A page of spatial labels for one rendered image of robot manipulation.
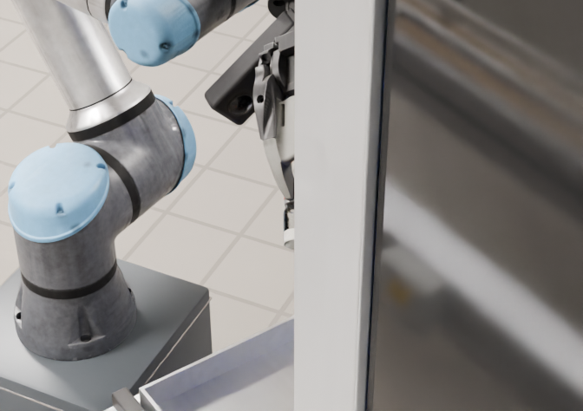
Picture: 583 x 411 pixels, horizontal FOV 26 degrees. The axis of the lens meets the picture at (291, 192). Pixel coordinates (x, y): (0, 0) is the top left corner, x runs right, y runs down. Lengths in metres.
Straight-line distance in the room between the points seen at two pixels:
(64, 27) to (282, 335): 0.44
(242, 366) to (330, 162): 0.75
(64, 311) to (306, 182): 0.85
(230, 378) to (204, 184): 1.76
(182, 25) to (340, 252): 0.52
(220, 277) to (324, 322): 2.10
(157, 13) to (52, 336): 0.52
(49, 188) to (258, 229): 1.56
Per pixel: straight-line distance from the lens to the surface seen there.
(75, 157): 1.49
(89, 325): 1.55
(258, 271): 2.86
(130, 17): 1.19
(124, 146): 1.53
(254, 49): 1.18
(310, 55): 0.66
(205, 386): 1.39
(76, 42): 1.52
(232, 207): 3.05
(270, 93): 1.11
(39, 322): 1.55
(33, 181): 1.47
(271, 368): 1.41
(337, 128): 0.66
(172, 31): 1.18
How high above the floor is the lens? 1.89
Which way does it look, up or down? 38 degrees down
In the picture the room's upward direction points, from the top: straight up
